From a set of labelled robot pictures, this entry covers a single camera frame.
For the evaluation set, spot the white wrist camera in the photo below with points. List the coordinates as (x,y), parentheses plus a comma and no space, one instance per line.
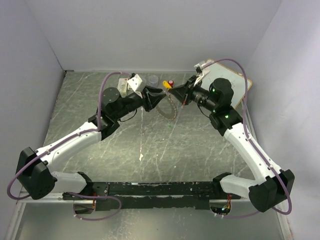
(202,69)
(136,83)

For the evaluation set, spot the white framed whiteboard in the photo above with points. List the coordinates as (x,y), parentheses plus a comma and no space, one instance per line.
(237,81)

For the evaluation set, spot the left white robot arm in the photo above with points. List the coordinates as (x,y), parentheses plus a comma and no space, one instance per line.
(38,170)

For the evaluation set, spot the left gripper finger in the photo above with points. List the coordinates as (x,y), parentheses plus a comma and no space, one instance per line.
(149,90)
(152,100)

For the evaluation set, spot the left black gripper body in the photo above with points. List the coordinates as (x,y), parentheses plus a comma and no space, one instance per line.
(131,102)

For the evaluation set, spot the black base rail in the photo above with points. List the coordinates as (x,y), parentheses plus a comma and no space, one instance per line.
(148,195)

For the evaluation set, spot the clear plastic clip jar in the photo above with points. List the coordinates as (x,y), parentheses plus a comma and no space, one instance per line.
(153,81)

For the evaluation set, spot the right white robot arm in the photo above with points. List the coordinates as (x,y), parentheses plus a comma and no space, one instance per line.
(271,185)

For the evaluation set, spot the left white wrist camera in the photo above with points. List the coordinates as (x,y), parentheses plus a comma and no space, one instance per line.
(136,83)

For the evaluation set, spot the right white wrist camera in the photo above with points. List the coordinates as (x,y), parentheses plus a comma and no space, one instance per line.
(202,69)

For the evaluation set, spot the green white staple box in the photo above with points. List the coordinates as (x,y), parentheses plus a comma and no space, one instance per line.
(123,86)

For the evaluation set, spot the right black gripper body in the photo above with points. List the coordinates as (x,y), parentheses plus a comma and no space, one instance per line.
(199,95)

